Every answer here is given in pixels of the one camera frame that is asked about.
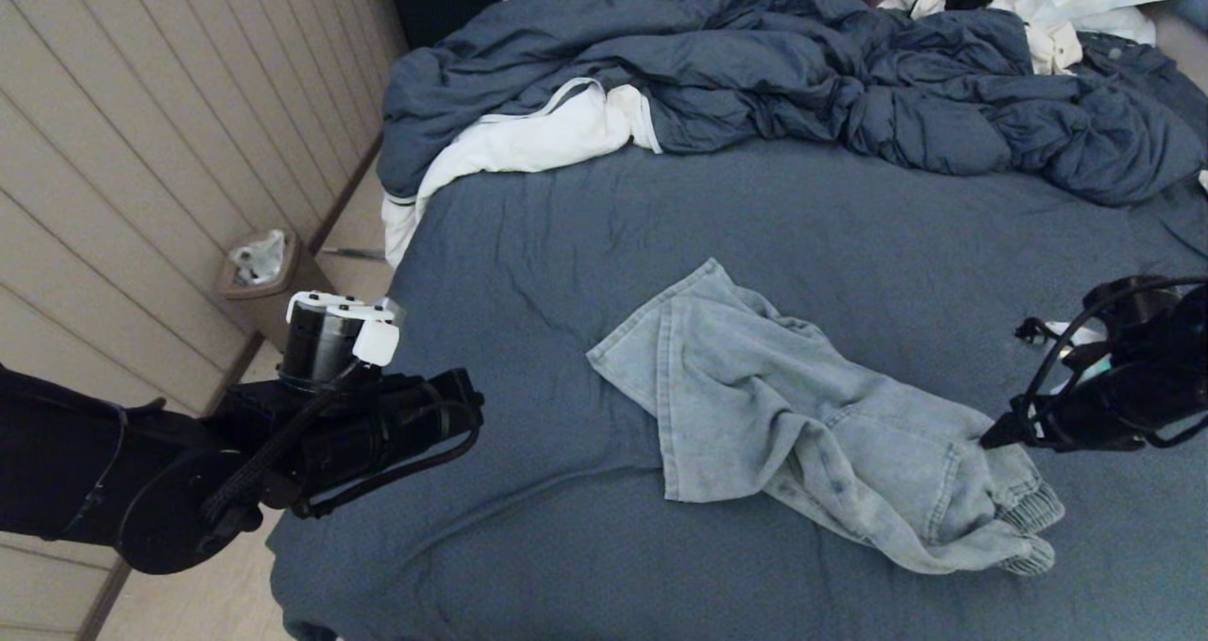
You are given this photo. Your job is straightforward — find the cream button shirt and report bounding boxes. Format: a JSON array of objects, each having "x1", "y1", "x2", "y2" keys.
[{"x1": 876, "y1": 0, "x2": 1082, "y2": 77}]

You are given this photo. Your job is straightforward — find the brown metal trash bin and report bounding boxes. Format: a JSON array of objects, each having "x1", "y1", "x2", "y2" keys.
[{"x1": 215, "y1": 230, "x2": 331, "y2": 340}]

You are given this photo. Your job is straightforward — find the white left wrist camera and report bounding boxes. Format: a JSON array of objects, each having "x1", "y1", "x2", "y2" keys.
[{"x1": 286, "y1": 292, "x2": 402, "y2": 366}]

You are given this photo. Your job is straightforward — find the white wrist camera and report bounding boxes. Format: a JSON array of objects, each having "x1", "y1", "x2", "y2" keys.
[
  {"x1": 1043, "y1": 323, "x2": 1110, "y2": 387},
  {"x1": 286, "y1": 292, "x2": 402, "y2": 366}
]

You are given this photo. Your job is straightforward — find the light blue denim shorts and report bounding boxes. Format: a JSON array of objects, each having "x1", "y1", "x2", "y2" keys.
[{"x1": 585, "y1": 258, "x2": 1065, "y2": 578}]

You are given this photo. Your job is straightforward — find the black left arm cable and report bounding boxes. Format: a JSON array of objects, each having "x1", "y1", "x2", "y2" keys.
[{"x1": 198, "y1": 365, "x2": 484, "y2": 521}]

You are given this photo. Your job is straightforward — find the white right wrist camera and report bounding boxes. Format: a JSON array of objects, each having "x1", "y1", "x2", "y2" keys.
[{"x1": 1043, "y1": 323, "x2": 1110, "y2": 387}]

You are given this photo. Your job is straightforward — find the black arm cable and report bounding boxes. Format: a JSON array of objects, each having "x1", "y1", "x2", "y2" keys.
[
  {"x1": 198, "y1": 365, "x2": 484, "y2": 521},
  {"x1": 1015, "y1": 276, "x2": 1208, "y2": 453}
]

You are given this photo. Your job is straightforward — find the dark blue denim jacket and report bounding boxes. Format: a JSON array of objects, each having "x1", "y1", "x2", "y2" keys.
[{"x1": 1076, "y1": 32, "x2": 1208, "y2": 165}]

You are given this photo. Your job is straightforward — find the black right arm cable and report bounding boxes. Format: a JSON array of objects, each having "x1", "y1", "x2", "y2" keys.
[{"x1": 1015, "y1": 276, "x2": 1208, "y2": 453}]

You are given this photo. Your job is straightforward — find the crumpled dark blue duvet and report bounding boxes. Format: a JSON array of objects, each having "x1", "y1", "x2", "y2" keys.
[{"x1": 377, "y1": 0, "x2": 1207, "y2": 210}]

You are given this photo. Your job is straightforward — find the dark blue bed sheet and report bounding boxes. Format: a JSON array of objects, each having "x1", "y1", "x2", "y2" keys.
[{"x1": 267, "y1": 136, "x2": 1208, "y2": 641}]

